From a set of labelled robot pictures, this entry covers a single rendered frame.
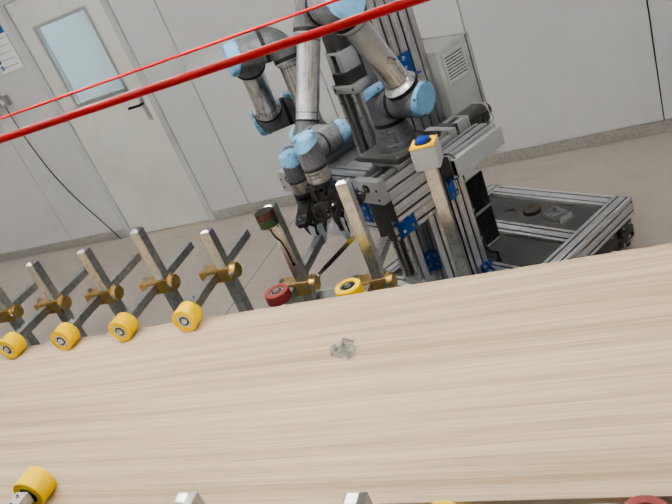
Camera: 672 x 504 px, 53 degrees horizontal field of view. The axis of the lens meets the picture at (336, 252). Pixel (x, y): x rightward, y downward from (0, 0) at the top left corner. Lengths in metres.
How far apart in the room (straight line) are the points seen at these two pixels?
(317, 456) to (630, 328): 0.69
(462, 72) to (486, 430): 1.75
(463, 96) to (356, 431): 1.69
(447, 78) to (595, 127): 1.94
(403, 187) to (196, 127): 3.12
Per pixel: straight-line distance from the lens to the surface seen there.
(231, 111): 5.08
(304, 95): 2.12
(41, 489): 1.75
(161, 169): 5.65
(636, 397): 1.35
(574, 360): 1.44
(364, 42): 2.11
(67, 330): 2.39
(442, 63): 2.71
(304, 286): 2.12
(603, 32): 4.32
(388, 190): 2.34
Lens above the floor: 1.83
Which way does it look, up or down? 26 degrees down
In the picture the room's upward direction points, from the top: 23 degrees counter-clockwise
